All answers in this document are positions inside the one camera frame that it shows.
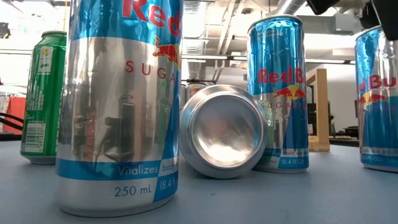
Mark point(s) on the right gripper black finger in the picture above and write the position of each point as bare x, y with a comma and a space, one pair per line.
321, 5
388, 15

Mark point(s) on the white Celsius Tropical Vibe can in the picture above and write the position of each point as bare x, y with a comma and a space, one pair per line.
196, 91

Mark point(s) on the green Sprite can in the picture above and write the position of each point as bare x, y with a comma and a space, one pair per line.
43, 93
224, 133

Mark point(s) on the wooden slatted shelf rack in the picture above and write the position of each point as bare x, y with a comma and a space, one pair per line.
321, 109

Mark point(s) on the long ceiling light strip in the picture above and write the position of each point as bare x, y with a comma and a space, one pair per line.
205, 57
326, 61

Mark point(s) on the blue silver Red Bull can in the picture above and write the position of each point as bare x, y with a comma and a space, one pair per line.
376, 109
118, 124
278, 62

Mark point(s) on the dark background desk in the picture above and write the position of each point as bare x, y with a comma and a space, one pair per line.
342, 141

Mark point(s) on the black ceiling-mounted device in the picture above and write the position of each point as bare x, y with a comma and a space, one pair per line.
3, 30

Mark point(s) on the red background object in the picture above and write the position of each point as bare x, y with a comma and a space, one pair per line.
17, 112

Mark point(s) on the grey rectangular ceiling duct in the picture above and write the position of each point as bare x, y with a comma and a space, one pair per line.
343, 22

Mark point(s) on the silver round ceiling duct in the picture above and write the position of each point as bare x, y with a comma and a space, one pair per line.
290, 6

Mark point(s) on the ribbed silver ventilation duct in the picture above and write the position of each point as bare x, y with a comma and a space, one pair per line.
192, 28

